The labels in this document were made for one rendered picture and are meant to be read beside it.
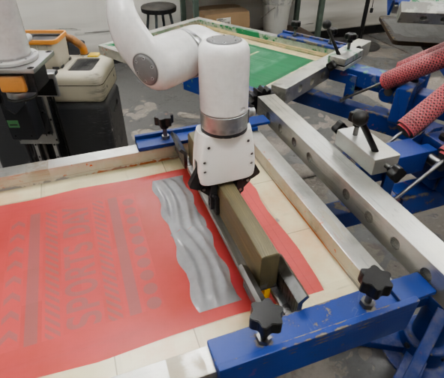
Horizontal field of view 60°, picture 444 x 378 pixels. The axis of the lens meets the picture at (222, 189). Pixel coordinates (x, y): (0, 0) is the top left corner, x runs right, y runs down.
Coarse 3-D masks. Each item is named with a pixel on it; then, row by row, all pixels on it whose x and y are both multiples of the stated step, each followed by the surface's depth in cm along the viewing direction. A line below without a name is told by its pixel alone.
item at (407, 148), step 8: (392, 144) 82; (400, 144) 82; (408, 144) 82; (416, 144) 82; (344, 152) 79; (400, 152) 79; (408, 152) 79; (416, 152) 79; (424, 152) 79; (352, 160) 77; (400, 160) 78; (408, 160) 79; (416, 160) 80; (424, 160) 81; (360, 168) 75; (408, 168) 80; (416, 168) 81; (376, 176) 78
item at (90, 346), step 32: (160, 256) 68; (224, 256) 68; (288, 256) 68; (0, 288) 62; (160, 288) 62; (320, 288) 62; (128, 320) 58; (160, 320) 58; (192, 320) 58; (32, 352) 53; (64, 352) 53; (96, 352) 53
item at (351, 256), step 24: (264, 144) 91; (0, 168) 83; (24, 168) 83; (48, 168) 83; (72, 168) 85; (96, 168) 87; (120, 168) 89; (264, 168) 89; (288, 168) 83; (288, 192) 79; (312, 192) 77; (312, 216) 72; (336, 240) 66; (360, 264) 62; (168, 360) 49; (192, 360) 49
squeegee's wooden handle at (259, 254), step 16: (192, 144) 80; (192, 160) 83; (224, 192) 65; (224, 208) 66; (240, 208) 62; (240, 224) 60; (256, 224) 59; (240, 240) 61; (256, 240) 56; (256, 256) 55; (272, 256) 54; (256, 272) 57; (272, 272) 56
